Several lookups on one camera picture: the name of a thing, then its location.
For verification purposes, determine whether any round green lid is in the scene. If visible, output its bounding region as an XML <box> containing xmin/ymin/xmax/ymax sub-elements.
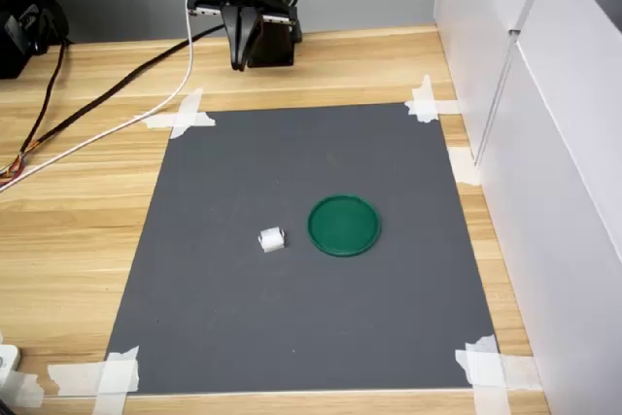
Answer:
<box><xmin>306</xmin><ymin>194</ymin><xmax>383</xmax><ymax>259</ymax></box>

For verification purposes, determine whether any white tape cross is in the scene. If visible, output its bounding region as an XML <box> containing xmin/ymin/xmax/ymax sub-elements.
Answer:
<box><xmin>455</xmin><ymin>334</ymin><xmax>543</xmax><ymax>415</ymax></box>
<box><xmin>133</xmin><ymin>87</ymin><xmax>218</xmax><ymax>140</ymax></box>
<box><xmin>47</xmin><ymin>345</ymin><xmax>141</xmax><ymax>415</ymax></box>
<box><xmin>404</xmin><ymin>74</ymin><xmax>461</xmax><ymax>124</ymax></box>

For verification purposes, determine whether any white partition panel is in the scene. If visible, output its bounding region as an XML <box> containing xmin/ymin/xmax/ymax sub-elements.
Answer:
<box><xmin>478</xmin><ymin>0</ymin><xmax>622</xmax><ymax>415</ymax></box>
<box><xmin>433</xmin><ymin>0</ymin><xmax>559</xmax><ymax>166</ymax></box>

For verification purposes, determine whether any black braided cable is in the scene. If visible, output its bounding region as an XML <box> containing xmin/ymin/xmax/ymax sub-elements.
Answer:
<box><xmin>0</xmin><ymin>40</ymin><xmax>69</xmax><ymax>188</ymax></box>
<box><xmin>18</xmin><ymin>25</ymin><xmax>220</xmax><ymax>156</ymax></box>

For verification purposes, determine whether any dark grey mat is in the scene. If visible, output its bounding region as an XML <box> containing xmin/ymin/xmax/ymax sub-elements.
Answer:
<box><xmin>105</xmin><ymin>101</ymin><xmax>501</xmax><ymax>395</ymax></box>

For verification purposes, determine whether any white camera cable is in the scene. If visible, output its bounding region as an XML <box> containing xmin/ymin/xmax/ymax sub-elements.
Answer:
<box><xmin>0</xmin><ymin>0</ymin><xmax>213</xmax><ymax>192</ymax></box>

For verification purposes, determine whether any white tape strip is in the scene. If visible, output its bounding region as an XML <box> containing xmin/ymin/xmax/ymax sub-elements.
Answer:
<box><xmin>446</xmin><ymin>146</ymin><xmax>482</xmax><ymax>187</ymax></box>
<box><xmin>0</xmin><ymin>369</ymin><xmax>46</xmax><ymax>409</ymax></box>

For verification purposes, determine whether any small white bracket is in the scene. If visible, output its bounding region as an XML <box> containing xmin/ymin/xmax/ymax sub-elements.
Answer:
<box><xmin>0</xmin><ymin>344</ymin><xmax>21</xmax><ymax>387</ymax></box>

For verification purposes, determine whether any black equipment bag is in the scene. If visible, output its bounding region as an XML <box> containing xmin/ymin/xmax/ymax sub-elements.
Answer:
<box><xmin>0</xmin><ymin>0</ymin><xmax>73</xmax><ymax>80</ymax></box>

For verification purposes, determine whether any small white plastic terminal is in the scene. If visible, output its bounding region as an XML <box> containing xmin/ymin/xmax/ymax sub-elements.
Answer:
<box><xmin>256</xmin><ymin>225</ymin><xmax>287</xmax><ymax>255</ymax></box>

